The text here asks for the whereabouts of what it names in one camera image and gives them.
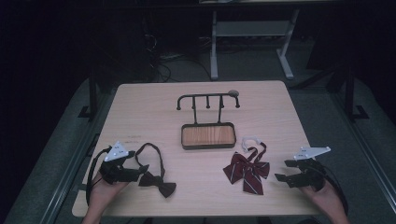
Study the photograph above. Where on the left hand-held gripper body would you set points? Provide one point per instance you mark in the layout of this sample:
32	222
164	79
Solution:
118	172

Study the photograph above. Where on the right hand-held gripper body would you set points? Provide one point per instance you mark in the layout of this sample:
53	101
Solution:
311	177

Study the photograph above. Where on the black bow tie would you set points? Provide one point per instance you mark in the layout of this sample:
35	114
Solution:
155	182

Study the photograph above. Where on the dark red striped bow tie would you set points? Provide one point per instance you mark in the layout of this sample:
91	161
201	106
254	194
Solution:
247	171

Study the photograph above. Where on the black hook rack wooden tray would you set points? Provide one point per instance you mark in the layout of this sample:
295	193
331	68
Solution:
208	136

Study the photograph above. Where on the person's left hand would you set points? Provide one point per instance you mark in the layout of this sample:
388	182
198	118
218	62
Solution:
104	196

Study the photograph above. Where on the person's right hand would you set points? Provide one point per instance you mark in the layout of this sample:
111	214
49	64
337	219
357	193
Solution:
330	200

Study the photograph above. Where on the black metal stand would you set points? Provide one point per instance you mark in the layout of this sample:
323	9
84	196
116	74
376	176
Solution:
92	96
349	93

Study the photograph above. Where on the grey round disc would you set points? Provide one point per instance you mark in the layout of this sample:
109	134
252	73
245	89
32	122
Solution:
233	92

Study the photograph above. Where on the grey power strip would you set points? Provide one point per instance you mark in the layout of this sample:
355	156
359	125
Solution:
171	57

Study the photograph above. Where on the grey metal rail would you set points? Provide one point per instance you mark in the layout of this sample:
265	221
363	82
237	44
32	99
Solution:
67	174
370	155

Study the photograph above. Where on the grey metal desk frame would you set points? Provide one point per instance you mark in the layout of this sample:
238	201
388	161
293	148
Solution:
249	28

